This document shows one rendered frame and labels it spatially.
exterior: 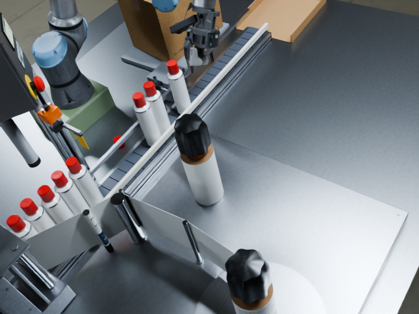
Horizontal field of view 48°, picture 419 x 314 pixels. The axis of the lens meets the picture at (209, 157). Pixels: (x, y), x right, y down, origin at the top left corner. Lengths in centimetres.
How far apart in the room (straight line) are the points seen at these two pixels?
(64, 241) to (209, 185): 40
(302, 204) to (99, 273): 58
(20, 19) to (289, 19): 289
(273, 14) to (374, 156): 85
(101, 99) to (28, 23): 265
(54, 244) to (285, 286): 58
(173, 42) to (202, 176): 74
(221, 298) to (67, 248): 42
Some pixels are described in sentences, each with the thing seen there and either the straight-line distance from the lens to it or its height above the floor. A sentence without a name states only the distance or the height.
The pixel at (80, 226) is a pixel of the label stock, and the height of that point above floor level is 102.
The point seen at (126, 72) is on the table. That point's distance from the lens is 194.
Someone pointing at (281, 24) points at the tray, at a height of 83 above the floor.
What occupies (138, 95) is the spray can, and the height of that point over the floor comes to 108.
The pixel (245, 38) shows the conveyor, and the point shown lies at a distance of 188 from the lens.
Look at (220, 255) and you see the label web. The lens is 111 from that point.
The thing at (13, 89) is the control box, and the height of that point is 136.
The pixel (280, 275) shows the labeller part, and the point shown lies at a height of 89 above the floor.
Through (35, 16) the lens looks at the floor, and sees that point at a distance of 441.
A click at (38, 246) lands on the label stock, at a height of 102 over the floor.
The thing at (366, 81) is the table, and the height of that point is 83.
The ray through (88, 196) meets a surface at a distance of 138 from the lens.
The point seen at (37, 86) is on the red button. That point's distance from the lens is 115.
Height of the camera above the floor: 197
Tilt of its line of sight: 48 degrees down
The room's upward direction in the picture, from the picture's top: 15 degrees counter-clockwise
